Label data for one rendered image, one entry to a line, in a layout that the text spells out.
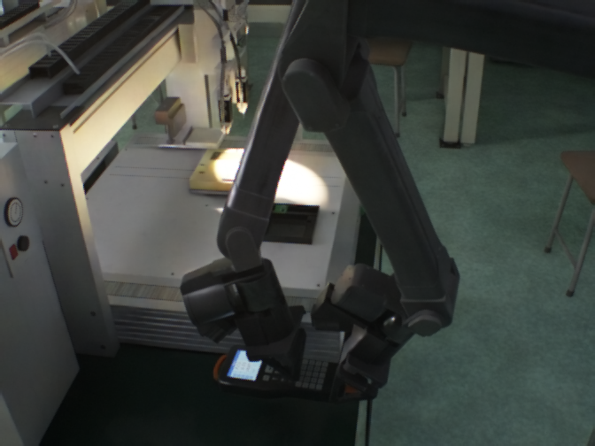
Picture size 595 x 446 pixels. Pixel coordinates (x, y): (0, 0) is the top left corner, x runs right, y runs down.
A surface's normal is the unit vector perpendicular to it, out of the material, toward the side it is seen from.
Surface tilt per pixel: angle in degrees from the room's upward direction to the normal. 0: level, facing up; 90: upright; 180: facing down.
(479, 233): 0
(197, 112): 90
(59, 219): 90
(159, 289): 0
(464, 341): 0
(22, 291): 90
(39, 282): 90
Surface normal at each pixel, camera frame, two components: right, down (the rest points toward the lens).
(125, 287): -0.01, -0.83
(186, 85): -0.14, 0.55
